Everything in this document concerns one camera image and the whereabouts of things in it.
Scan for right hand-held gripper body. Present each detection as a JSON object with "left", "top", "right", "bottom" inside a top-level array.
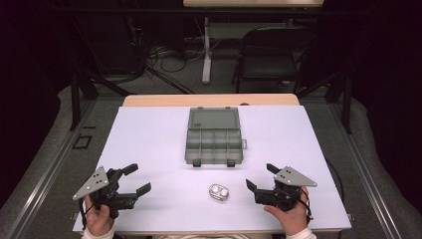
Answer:
[{"left": 254, "top": 165, "right": 318, "bottom": 213}]

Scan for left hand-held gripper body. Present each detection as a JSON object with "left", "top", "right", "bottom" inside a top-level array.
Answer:
[{"left": 72, "top": 165, "right": 137, "bottom": 220}]

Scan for grey plastic organizer box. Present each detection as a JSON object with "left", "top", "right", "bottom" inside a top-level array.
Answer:
[{"left": 184, "top": 106, "right": 249, "bottom": 168}]

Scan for person's left hand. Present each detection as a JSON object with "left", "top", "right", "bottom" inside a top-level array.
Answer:
[{"left": 83, "top": 194, "right": 117, "bottom": 237}]

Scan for person's right hand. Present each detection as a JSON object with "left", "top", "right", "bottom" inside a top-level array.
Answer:
[{"left": 263, "top": 186, "right": 313, "bottom": 237}]

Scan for white table cover sheet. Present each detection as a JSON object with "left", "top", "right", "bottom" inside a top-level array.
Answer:
[{"left": 72, "top": 105, "right": 352, "bottom": 233}]

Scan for black metal stand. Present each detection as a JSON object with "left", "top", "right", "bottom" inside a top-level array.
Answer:
[
  {"left": 295, "top": 71, "right": 353, "bottom": 135},
  {"left": 68, "top": 66, "right": 133, "bottom": 132}
]

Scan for wooden table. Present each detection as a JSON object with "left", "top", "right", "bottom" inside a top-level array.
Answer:
[{"left": 121, "top": 93, "right": 302, "bottom": 108}]

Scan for black folding chair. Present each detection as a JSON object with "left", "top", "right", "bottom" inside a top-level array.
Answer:
[{"left": 231, "top": 26, "right": 317, "bottom": 94}]

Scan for white desk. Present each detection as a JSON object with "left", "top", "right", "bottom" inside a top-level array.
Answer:
[{"left": 182, "top": 0, "right": 324, "bottom": 85}]

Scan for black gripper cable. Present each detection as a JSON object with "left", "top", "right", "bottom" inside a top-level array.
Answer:
[
  {"left": 298, "top": 190, "right": 315, "bottom": 223},
  {"left": 78, "top": 198, "right": 94, "bottom": 230}
]

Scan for aluminium floor rail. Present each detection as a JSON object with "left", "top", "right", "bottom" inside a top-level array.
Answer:
[
  {"left": 326, "top": 103, "right": 402, "bottom": 239},
  {"left": 6, "top": 99, "right": 98, "bottom": 239}
]

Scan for thin black cable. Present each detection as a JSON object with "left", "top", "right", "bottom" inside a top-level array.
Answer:
[{"left": 325, "top": 158, "right": 345, "bottom": 202}]

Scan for bundle of floor cables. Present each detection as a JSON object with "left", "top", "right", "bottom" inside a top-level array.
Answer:
[{"left": 132, "top": 36, "right": 207, "bottom": 96}]

